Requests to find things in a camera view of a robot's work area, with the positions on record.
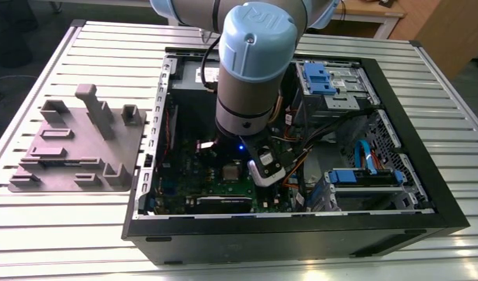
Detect grey metal disk bay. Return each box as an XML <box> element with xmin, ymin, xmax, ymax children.
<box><xmin>323</xmin><ymin>168</ymin><xmax>436</xmax><ymax>213</ymax></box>

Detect black wire bundle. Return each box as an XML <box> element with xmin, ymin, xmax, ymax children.
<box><xmin>286</xmin><ymin>107</ymin><xmax>378</xmax><ymax>176</ymax></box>

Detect hard disk in blue carrier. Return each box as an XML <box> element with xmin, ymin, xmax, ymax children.
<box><xmin>325</xmin><ymin>169</ymin><xmax>405</xmax><ymax>187</ymax></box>

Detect empty blue disk carrier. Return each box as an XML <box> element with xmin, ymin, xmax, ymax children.
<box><xmin>302</xmin><ymin>62</ymin><xmax>338</xmax><ymax>97</ymax></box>

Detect green motherboard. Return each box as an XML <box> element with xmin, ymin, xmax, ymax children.
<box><xmin>151</xmin><ymin>137</ymin><xmax>301</xmax><ymax>215</ymax></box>

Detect black open PC case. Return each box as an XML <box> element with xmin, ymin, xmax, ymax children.
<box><xmin>120</xmin><ymin>46</ymin><xmax>472</xmax><ymax>266</ymax></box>

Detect silver square CPU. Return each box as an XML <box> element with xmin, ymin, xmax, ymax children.
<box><xmin>222</xmin><ymin>165</ymin><xmax>241</xmax><ymax>180</ymax></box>

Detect red SATA wire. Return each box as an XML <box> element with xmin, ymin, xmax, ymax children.
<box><xmin>366</xmin><ymin>148</ymin><xmax>390</xmax><ymax>173</ymax></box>

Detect CPU socket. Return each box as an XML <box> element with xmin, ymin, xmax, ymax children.
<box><xmin>218</xmin><ymin>162</ymin><xmax>245</xmax><ymax>184</ymax></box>

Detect light blue SATA wire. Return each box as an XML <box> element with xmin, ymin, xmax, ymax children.
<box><xmin>353</xmin><ymin>139</ymin><xmax>380</xmax><ymax>176</ymax></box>

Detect brown wooden cabinet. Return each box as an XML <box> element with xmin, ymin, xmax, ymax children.
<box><xmin>413</xmin><ymin>0</ymin><xmax>478</xmax><ymax>80</ymax></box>

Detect grey plastic parts rack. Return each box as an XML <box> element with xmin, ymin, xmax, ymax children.
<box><xmin>7</xmin><ymin>83</ymin><xmax>150</xmax><ymax>193</ymax></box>

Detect black graphics card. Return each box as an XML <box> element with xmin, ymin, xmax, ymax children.
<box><xmin>183</xmin><ymin>194</ymin><xmax>254</xmax><ymax>215</ymax></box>

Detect thin red wire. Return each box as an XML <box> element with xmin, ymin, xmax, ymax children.
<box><xmin>162</xmin><ymin>105</ymin><xmax>174</xmax><ymax>169</ymax></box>

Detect blue flat data wire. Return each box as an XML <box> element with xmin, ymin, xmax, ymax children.
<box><xmin>303</xmin><ymin>175</ymin><xmax>328</xmax><ymax>213</ymax></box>

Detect blue RAM stick on rack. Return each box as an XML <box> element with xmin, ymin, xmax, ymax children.
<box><xmin>36</xmin><ymin>159</ymin><xmax>84</xmax><ymax>170</ymax></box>

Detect grey metal drive cage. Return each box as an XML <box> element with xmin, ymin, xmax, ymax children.
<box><xmin>293</xmin><ymin>60</ymin><xmax>381</xmax><ymax>127</ymax></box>

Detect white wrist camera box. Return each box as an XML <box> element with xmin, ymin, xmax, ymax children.
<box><xmin>246</xmin><ymin>148</ymin><xmax>287</xmax><ymax>188</ymax></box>

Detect orange red yellow wires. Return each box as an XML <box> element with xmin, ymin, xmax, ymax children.
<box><xmin>282</xmin><ymin>172</ymin><xmax>303</xmax><ymax>190</ymax></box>

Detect grey power supply unit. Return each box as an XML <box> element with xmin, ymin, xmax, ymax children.
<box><xmin>168</xmin><ymin>60</ymin><xmax>223</xmax><ymax>138</ymax></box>

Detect wooden desk white frame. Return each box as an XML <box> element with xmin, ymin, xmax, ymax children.
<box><xmin>307</xmin><ymin>0</ymin><xmax>408</xmax><ymax>39</ymax></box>

